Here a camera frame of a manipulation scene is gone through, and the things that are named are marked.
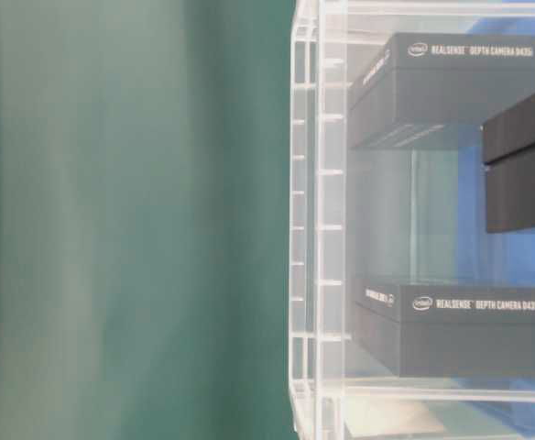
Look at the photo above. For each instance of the blue cloth liner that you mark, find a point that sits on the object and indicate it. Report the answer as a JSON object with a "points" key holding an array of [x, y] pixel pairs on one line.
{"points": [[507, 258]]}

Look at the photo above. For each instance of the green table cloth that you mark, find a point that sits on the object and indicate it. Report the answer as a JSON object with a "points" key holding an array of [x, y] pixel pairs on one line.
{"points": [[144, 202]]}

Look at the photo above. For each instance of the black camera box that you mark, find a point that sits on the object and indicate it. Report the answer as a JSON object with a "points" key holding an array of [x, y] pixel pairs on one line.
{"points": [[509, 161], [431, 329], [429, 90]]}

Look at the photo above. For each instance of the clear plastic storage case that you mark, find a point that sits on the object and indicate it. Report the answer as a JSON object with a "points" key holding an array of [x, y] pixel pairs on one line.
{"points": [[388, 214]]}

